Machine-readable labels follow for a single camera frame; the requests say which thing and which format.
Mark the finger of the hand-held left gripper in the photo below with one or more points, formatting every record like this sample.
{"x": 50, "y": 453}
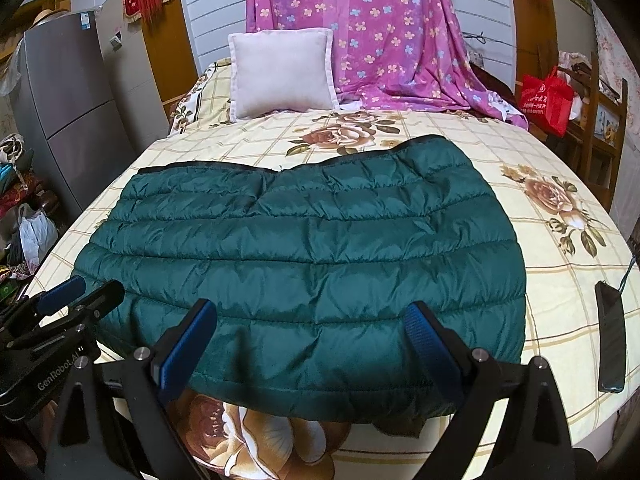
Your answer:
{"x": 100, "y": 295}
{"x": 62, "y": 292}

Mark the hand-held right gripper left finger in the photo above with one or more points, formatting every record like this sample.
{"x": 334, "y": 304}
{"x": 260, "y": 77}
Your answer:
{"x": 185, "y": 355}

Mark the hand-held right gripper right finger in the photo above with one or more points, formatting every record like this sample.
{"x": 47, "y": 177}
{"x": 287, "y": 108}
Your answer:
{"x": 430, "y": 345}

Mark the dark green puffer jacket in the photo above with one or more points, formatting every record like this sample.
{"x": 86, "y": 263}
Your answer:
{"x": 310, "y": 240}

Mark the pile of colourful clothes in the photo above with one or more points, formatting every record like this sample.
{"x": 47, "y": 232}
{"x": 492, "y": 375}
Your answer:
{"x": 15, "y": 180}

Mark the white knotted plastic bag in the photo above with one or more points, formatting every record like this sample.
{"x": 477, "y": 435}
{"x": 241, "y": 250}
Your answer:
{"x": 35, "y": 235}

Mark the bed with floral checked sheet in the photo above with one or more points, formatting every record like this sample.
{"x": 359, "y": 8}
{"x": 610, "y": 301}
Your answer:
{"x": 545, "y": 310}

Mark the black smartphone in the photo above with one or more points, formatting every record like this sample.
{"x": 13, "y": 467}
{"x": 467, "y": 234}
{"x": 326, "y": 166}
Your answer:
{"x": 611, "y": 340}

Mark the grey refrigerator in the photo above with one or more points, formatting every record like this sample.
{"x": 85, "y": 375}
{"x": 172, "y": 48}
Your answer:
{"x": 65, "y": 110}

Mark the orange wooden door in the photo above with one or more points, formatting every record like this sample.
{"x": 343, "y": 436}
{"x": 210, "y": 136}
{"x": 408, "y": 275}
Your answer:
{"x": 167, "y": 60}
{"x": 530, "y": 25}

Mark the wooden chair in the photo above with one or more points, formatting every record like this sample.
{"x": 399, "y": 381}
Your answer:
{"x": 595, "y": 150}

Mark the maroon cloth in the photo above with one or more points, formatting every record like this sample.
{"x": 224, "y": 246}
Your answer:
{"x": 492, "y": 82}

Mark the red shopping bag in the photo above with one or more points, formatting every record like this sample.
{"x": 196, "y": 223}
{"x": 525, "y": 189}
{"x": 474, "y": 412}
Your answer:
{"x": 547, "y": 100}

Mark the straw hat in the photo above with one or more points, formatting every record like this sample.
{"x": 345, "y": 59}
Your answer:
{"x": 47, "y": 16}

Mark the pale pink square pillow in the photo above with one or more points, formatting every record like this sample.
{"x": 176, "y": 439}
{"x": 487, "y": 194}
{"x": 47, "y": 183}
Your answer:
{"x": 280, "y": 75}

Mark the white panelled headboard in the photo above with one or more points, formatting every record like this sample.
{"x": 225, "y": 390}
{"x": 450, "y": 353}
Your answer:
{"x": 220, "y": 10}

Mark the purple floral cloth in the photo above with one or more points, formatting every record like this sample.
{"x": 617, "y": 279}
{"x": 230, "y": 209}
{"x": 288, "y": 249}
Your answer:
{"x": 390, "y": 35}

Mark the white floral curtain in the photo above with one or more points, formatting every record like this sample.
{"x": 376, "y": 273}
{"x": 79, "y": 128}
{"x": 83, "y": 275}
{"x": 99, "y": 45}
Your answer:
{"x": 615, "y": 60}

